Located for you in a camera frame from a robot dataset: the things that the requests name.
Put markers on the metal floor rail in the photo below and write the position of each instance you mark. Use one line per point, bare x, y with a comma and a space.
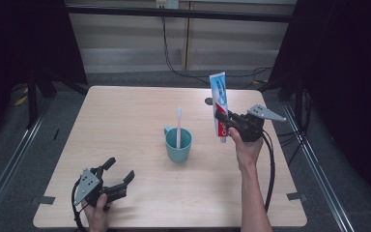
9, 164
319, 174

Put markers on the black stand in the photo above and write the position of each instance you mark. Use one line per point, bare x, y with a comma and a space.
32, 103
299, 103

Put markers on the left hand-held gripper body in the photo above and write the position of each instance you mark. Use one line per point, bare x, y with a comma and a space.
88, 185

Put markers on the person's right hand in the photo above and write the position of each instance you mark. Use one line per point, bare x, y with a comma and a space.
249, 153

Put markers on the black horizontal bar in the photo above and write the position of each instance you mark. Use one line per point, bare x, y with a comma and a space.
174, 13

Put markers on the yellow floor scrap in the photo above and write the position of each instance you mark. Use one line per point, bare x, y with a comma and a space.
21, 100

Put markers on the pink toothbrush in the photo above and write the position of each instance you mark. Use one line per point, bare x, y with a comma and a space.
179, 129

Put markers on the toothpaste tube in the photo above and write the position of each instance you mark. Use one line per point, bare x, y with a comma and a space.
219, 93

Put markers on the person's left hand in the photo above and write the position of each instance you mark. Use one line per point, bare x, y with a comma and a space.
97, 216

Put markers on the grey tape piece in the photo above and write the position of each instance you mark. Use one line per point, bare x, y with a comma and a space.
43, 200
296, 196

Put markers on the white wall socket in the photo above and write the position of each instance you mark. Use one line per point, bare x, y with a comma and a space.
167, 3

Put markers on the teal cup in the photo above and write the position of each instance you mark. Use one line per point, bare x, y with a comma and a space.
177, 151

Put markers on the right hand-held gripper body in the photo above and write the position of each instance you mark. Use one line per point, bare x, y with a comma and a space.
251, 127

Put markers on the dark curtain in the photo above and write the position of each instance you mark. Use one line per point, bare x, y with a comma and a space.
22, 42
344, 80

